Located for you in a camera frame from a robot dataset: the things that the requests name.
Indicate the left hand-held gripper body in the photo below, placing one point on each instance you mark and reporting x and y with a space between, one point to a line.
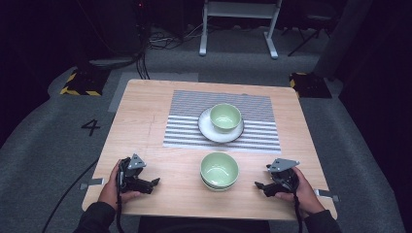
129 173

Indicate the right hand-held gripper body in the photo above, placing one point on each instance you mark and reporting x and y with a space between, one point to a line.
285 178

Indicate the white plate with dark rim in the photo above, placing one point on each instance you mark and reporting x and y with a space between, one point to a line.
207 129

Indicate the light green ceramic bowl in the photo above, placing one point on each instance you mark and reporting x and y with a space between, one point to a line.
219 170
225 117
218 189

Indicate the person's left hand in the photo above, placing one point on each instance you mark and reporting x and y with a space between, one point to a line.
110 191

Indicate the person's right hand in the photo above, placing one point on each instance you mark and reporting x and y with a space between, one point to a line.
306 195

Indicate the person's dark clothing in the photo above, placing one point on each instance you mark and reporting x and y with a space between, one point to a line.
204 226

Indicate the grey striped placemat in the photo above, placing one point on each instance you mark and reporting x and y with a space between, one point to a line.
184 106

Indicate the black yellow striped floor base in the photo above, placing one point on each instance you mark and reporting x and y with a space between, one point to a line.
311 84
85 82

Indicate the dark tripod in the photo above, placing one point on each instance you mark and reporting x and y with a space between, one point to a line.
307 37

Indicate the grey curtain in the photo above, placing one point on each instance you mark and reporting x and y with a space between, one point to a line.
343 35

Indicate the grey metal table bracket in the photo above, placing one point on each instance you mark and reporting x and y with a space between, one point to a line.
327 195
92 183

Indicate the white metal stand frame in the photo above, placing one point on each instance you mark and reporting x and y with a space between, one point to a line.
239 9

